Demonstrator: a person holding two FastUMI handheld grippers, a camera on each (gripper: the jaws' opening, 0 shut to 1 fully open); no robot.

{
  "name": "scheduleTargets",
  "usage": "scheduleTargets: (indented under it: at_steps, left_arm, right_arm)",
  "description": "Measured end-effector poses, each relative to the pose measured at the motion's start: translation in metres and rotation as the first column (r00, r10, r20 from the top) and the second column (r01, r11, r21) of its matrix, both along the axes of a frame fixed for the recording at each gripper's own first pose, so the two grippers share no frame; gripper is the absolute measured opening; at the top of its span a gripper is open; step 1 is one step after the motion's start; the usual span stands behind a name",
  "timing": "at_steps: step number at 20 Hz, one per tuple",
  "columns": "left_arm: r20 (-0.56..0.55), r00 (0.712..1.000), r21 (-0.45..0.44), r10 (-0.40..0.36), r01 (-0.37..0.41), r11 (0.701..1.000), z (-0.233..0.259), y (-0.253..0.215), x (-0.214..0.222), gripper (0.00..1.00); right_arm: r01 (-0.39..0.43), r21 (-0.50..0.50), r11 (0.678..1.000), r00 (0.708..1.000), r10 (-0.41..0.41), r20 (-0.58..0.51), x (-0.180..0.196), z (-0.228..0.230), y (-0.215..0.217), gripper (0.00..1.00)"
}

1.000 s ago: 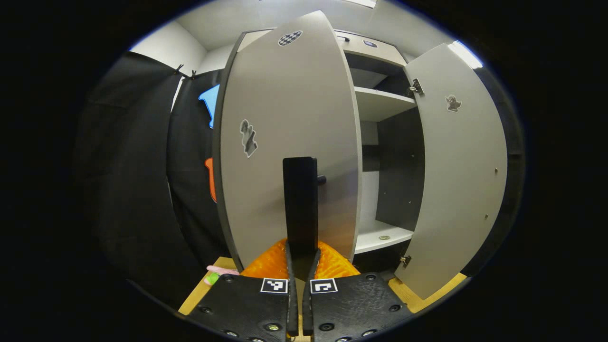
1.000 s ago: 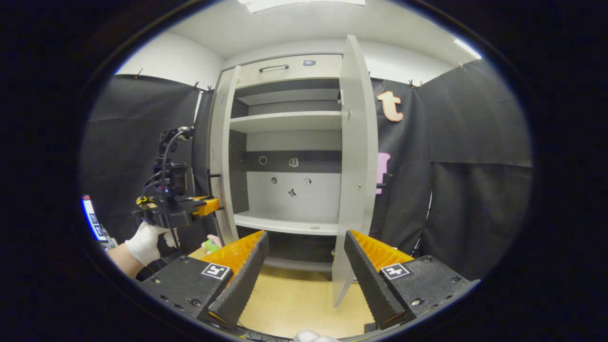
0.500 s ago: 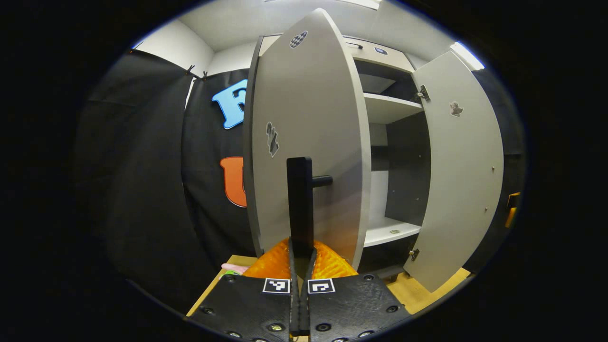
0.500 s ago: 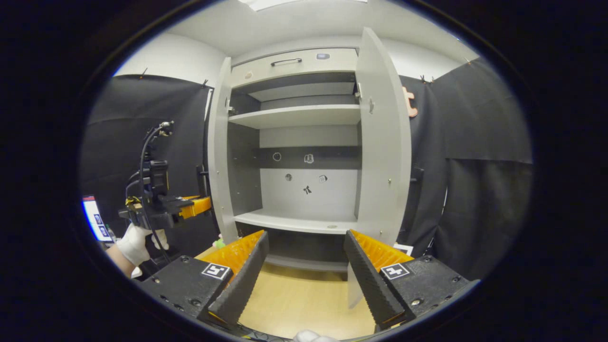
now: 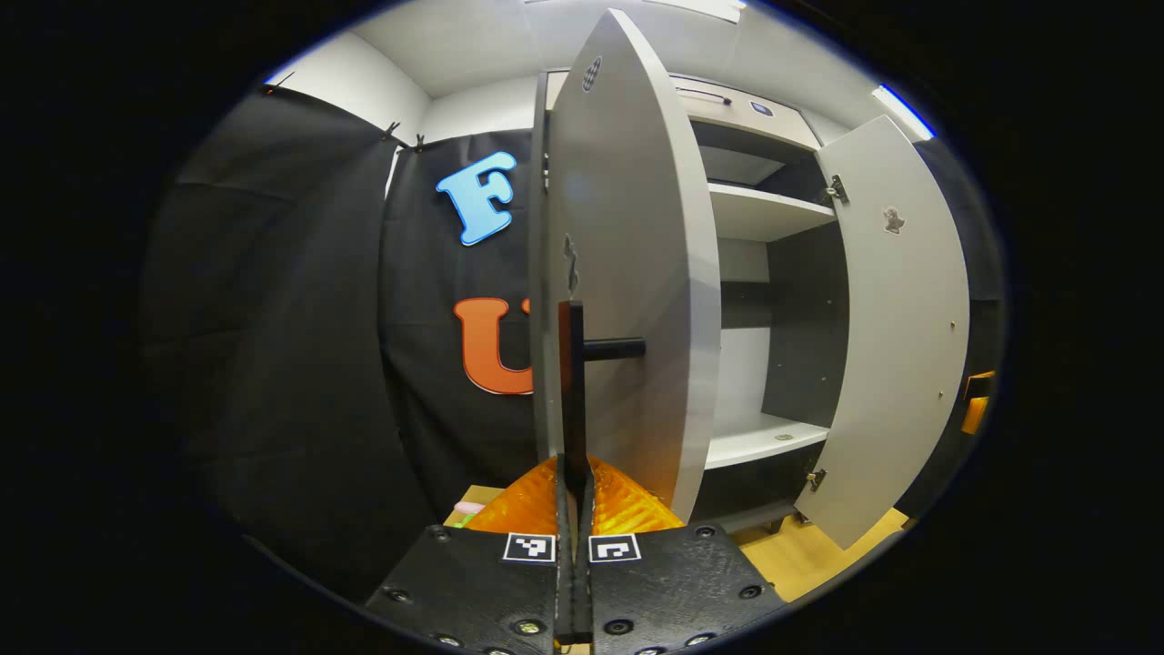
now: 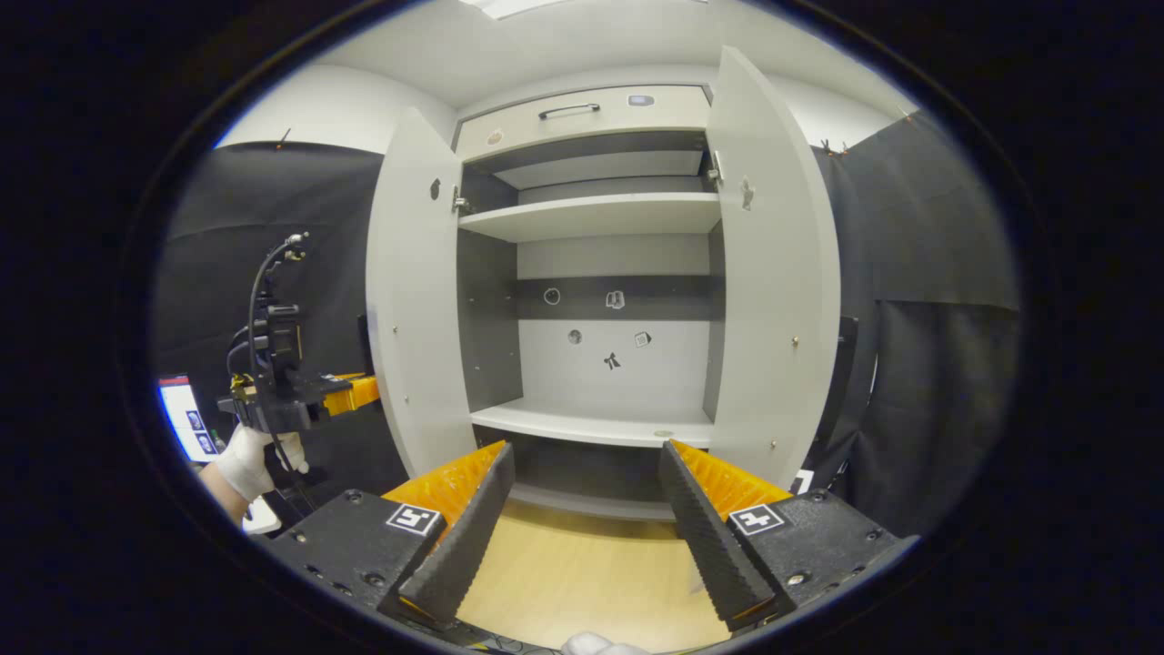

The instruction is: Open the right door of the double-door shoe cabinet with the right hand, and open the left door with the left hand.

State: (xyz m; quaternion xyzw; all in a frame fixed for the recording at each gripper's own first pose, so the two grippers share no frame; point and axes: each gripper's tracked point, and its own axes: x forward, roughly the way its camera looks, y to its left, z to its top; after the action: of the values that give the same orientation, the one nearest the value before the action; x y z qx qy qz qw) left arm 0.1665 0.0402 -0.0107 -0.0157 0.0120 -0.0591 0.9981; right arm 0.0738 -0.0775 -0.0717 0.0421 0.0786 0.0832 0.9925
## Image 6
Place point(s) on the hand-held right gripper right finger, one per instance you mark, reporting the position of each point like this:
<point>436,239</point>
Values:
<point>709,546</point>

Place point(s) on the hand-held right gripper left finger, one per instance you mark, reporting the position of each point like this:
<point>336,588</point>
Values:
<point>459,546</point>

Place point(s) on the white paper stack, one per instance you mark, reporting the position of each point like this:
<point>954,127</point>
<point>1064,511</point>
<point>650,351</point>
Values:
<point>802,482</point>

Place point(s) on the monitor screen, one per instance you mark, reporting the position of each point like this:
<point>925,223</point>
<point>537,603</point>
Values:
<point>186,418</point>

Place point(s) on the grey cabinet drawer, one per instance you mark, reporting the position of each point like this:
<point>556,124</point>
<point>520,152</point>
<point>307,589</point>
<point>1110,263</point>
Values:
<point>637,114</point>

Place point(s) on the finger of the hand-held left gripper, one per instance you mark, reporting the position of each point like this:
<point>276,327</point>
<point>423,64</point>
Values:
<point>359,393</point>

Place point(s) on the grey double-door shoe cabinet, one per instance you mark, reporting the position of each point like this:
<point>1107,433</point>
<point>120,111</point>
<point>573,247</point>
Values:
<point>618,264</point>

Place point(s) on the white cabinet shelf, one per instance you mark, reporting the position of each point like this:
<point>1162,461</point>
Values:
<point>591,423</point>
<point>591,216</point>

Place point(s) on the long ceiling light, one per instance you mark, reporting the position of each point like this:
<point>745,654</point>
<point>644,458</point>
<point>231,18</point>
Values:
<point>509,7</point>

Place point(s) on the grey cabinet door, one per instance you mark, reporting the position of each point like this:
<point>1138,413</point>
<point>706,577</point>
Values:
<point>773,273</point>
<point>418,318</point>

